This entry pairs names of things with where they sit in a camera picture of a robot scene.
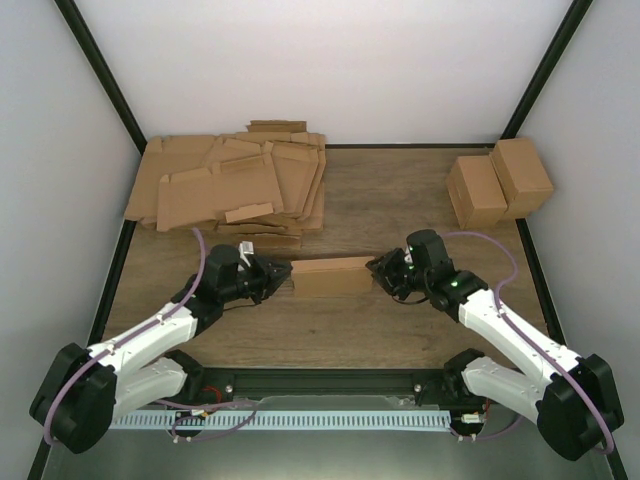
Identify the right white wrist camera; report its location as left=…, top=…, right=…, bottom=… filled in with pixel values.
left=404, top=246, right=413, bottom=265

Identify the light blue slotted cable duct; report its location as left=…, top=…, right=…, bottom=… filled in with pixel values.
left=111, top=410, right=451, bottom=432

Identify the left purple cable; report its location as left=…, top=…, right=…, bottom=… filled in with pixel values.
left=42, top=227, right=259, bottom=446

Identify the stack of flat cardboard blanks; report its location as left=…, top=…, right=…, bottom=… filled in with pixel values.
left=125, top=120, right=327, bottom=249

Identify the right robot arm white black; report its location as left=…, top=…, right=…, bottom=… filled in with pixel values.
left=366, top=229, right=624, bottom=461

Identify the purple cable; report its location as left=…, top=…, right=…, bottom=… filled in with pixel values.
left=42, top=227, right=259, bottom=446
left=442, top=230, right=616, bottom=455

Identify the cardboard box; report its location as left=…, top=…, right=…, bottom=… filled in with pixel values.
left=490, top=138, right=554, bottom=220
left=291, top=257, right=373, bottom=298
left=446, top=155, right=507, bottom=230

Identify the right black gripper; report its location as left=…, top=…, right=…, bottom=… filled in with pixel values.
left=366, top=248, right=431, bottom=302

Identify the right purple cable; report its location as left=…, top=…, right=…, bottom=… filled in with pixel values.
left=442, top=230, right=616, bottom=455

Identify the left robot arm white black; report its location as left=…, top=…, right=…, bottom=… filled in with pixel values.
left=29, top=242, right=292, bottom=453

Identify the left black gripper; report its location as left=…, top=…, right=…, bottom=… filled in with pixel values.
left=222, top=255, right=294, bottom=306

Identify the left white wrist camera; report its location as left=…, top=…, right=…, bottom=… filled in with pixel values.
left=238, top=241, right=254, bottom=271

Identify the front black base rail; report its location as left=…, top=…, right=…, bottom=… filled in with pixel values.
left=64, top=367, right=591, bottom=401

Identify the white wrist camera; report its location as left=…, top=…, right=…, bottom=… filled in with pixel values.
left=404, top=246, right=413, bottom=265
left=238, top=241, right=254, bottom=271

